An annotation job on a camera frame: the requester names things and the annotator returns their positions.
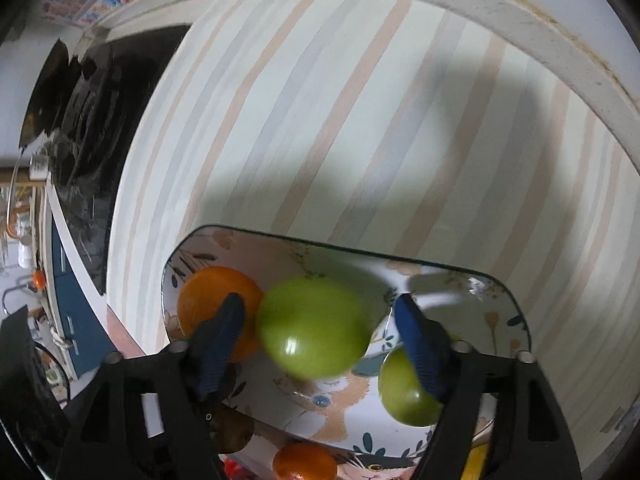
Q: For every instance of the blue kitchen cabinet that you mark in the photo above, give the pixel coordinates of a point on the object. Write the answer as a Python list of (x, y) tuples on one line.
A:
[(80, 310)]

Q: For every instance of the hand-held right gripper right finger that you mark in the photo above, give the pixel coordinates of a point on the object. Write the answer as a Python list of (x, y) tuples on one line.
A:
[(420, 355)]

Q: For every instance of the yellow round citrus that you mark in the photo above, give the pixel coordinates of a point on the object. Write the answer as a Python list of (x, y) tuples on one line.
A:
[(474, 462)]

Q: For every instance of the floral oval plate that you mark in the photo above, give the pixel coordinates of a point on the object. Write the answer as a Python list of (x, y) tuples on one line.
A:
[(340, 410)]

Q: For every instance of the red cherry tomato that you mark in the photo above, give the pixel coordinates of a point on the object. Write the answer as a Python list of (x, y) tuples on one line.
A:
[(234, 471)]

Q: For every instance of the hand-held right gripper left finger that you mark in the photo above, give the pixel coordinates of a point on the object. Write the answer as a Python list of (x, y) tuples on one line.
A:
[(220, 345)]

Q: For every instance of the small orange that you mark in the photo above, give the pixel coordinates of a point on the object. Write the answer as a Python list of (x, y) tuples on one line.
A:
[(38, 278)]

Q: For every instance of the white rag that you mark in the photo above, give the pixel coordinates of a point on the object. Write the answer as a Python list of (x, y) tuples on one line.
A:
[(61, 341)]

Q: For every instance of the brown kiwi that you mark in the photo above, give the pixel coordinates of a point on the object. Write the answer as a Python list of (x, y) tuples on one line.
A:
[(235, 430)]

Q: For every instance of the white mug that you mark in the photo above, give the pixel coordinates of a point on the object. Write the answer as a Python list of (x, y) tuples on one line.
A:
[(38, 166)]

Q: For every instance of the striped counter mat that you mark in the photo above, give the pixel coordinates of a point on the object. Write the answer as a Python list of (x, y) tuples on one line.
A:
[(350, 110)]

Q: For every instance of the black gas stove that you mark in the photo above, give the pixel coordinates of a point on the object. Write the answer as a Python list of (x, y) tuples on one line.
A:
[(110, 110)]

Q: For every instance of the green apple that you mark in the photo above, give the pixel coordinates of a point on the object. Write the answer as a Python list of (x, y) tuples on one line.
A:
[(312, 327), (400, 395)]

